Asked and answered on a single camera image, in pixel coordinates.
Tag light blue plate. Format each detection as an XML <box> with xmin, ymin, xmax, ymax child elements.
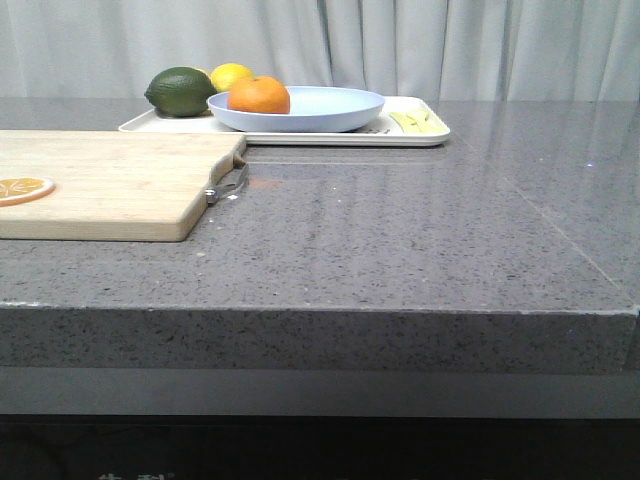
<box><xmin>207</xmin><ymin>86</ymin><xmax>385</xmax><ymax>133</ymax></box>

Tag orange fruit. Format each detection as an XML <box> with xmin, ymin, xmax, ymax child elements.
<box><xmin>227</xmin><ymin>76</ymin><xmax>291</xmax><ymax>114</ymax></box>

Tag cream white tray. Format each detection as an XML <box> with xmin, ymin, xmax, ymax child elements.
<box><xmin>118</xmin><ymin>96</ymin><xmax>451</xmax><ymax>147</ymax></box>

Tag yellow lemon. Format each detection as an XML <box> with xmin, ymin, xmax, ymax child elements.
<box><xmin>209</xmin><ymin>63</ymin><xmax>255</xmax><ymax>93</ymax></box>

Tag green lime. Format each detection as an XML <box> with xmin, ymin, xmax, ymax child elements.
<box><xmin>144</xmin><ymin>66</ymin><xmax>217</xmax><ymax>118</ymax></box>

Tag wooden cutting board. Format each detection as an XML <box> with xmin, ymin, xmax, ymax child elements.
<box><xmin>1</xmin><ymin>130</ymin><xmax>246</xmax><ymax>242</ymax></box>

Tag orange slice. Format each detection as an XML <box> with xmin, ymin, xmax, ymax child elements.
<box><xmin>0</xmin><ymin>177</ymin><xmax>56</xmax><ymax>207</ymax></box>

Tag white curtain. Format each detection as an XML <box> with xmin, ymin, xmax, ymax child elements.
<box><xmin>1</xmin><ymin>1</ymin><xmax>639</xmax><ymax>102</ymax></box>

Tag metal cutting board handle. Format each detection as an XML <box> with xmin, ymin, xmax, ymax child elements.
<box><xmin>204</xmin><ymin>156</ymin><xmax>249</xmax><ymax>206</ymax></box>

